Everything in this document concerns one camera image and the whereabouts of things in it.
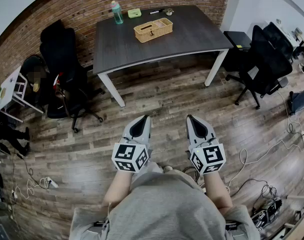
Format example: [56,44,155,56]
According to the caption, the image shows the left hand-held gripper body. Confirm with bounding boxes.
[111,133,153,174]

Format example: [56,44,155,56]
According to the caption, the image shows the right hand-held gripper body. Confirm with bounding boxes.
[188,136,227,176]

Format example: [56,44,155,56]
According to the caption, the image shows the wicker basket box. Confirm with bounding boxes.
[133,17,174,44]

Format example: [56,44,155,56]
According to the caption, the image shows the person's left forearm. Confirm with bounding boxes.
[101,170,138,210]

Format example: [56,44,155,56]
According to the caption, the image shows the person's right forearm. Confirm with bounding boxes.
[203,171,234,215]

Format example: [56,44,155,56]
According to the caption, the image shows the person's left trouser leg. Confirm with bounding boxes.
[140,160,165,181]

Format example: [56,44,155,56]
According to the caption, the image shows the person's grey shirt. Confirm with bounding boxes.
[69,170,262,240]

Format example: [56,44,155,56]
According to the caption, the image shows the black mesh office chair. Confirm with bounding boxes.
[224,24,294,110]
[262,21,295,65]

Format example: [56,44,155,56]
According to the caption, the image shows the dark table white legs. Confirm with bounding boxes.
[92,4,234,108]

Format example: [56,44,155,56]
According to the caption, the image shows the black drawer cabinet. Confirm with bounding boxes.
[223,30,253,72]

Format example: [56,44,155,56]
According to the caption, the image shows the tall black office chair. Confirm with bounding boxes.
[39,19,107,134]

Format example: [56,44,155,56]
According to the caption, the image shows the green portable fan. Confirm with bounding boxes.
[127,8,142,19]

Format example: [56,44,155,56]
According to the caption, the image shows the teal water bottle pink lid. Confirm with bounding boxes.
[110,0,124,25]

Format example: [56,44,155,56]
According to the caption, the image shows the small black chair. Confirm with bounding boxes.
[19,54,49,110]

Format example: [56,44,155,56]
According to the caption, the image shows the white desk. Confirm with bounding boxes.
[265,18,304,47]

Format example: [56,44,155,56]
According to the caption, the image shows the white side table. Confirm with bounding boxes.
[0,65,44,124]

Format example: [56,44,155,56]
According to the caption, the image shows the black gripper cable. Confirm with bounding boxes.
[184,166,205,192]

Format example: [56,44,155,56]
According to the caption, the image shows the long white floor cable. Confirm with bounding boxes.
[226,88,304,192]

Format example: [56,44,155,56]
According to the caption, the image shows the tangle of black cables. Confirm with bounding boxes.
[250,178,284,232]

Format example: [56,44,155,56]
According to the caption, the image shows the brown strap bag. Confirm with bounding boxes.
[54,85,71,117]

